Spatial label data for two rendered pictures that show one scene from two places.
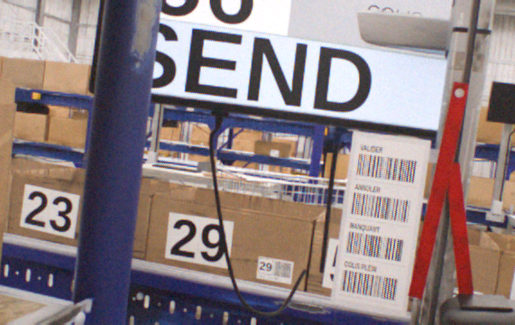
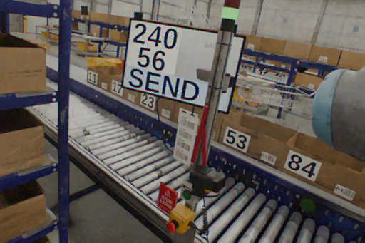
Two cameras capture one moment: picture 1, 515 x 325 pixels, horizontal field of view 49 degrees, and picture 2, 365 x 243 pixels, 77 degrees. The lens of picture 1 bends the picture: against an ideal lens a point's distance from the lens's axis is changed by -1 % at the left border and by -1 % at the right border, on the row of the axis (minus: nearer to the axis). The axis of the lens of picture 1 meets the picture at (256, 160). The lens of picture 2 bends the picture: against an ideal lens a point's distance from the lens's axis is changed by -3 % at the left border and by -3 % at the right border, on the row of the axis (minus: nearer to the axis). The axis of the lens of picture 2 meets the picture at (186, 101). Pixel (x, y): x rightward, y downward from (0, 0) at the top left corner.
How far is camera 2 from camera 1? 0.53 m
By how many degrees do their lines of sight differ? 25
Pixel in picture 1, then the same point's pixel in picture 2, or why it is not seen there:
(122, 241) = (63, 152)
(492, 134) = not seen: outside the picture
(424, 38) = not seen: hidden behind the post
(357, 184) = (180, 127)
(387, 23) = (204, 74)
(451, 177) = (202, 130)
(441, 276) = (199, 158)
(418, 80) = not seen: hidden behind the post
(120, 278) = (63, 158)
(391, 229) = (187, 142)
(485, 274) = (278, 151)
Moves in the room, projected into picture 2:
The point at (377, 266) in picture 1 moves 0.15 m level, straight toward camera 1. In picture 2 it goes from (183, 151) to (156, 164)
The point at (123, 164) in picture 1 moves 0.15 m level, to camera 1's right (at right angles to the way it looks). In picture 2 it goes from (60, 140) to (105, 159)
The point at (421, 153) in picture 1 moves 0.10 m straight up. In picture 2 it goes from (196, 122) to (201, 95)
